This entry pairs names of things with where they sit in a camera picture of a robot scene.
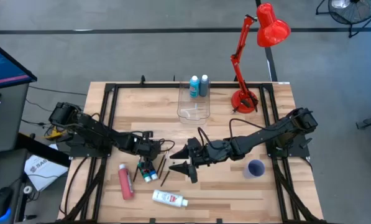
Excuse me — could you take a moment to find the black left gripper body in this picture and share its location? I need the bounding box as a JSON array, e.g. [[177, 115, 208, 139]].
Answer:
[[127, 130, 162, 161]]

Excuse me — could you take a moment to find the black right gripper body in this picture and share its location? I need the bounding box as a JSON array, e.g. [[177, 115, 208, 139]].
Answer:
[[186, 136, 236, 167]]

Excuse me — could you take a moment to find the large red paint bottle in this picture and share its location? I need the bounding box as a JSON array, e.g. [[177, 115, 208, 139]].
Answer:
[[117, 163, 135, 200]]

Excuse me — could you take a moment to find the large white paint bottle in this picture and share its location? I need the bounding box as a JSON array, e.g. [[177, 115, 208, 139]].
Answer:
[[152, 189, 189, 208]]

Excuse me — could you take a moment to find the clear plastic bin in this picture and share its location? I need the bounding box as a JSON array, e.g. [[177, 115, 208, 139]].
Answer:
[[176, 81, 211, 125]]

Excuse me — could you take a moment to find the large grey paint bottle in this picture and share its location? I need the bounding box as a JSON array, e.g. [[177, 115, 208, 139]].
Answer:
[[199, 74, 210, 97]]

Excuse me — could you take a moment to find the large teal paint bottle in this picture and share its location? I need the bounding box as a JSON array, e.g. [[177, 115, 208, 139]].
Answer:
[[189, 75, 201, 99]]

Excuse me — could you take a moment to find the small navy paint bottle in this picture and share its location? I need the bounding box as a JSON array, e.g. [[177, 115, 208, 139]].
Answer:
[[146, 161, 158, 181]]

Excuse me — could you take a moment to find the translucent purple plastic cup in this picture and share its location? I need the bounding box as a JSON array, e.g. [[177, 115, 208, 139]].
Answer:
[[242, 159, 266, 180]]

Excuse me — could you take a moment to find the yellow plug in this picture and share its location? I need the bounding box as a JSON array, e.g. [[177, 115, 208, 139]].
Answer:
[[44, 128, 64, 141]]

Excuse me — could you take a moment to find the white printed booklet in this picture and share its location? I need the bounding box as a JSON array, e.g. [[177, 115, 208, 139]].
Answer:
[[24, 143, 70, 192]]

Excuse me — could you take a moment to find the red desk lamp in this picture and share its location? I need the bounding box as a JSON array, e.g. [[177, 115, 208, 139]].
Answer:
[[230, 2, 292, 114]]

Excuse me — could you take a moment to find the black computer mouse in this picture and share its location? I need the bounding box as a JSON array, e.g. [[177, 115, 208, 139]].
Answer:
[[0, 186, 12, 222]]

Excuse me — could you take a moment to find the computer monitor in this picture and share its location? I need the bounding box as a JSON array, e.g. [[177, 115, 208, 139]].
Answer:
[[0, 36, 38, 91]]

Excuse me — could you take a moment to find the black floor fan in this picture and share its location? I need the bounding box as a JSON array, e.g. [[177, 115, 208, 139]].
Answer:
[[315, 0, 371, 39]]

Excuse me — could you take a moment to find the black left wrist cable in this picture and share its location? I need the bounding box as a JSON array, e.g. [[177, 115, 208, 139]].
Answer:
[[158, 139, 176, 152]]

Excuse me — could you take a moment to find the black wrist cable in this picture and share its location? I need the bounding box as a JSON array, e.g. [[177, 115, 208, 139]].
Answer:
[[158, 139, 176, 152], [196, 118, 267, 147]]

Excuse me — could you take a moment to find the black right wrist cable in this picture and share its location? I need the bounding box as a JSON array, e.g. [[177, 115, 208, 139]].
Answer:
[[196, 118, 267, 147]]

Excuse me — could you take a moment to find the black aluminium table frame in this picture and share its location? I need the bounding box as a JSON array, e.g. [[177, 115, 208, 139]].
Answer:
[[57, 75, 327, 224]]

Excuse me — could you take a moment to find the black floor cable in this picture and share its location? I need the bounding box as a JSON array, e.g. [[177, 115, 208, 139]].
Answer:
[[28, 85, 88, 96]]

